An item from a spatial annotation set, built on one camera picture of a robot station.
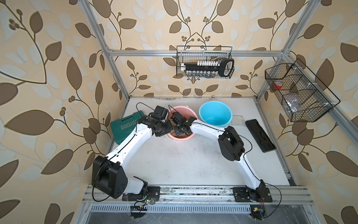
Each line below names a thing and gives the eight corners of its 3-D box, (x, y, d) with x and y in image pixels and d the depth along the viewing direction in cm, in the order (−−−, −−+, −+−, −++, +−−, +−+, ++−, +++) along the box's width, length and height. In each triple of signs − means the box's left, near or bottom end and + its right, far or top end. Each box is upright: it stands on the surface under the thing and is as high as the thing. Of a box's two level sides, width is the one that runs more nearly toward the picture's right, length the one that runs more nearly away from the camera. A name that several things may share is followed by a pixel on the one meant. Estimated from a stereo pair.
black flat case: (263, 152, 92) (265, 150, 89) (244, 122, 107) (245, 120, 105) (274, 150, 93) (276, 148, 90) (254, 120, 108) (255, 118, 106)
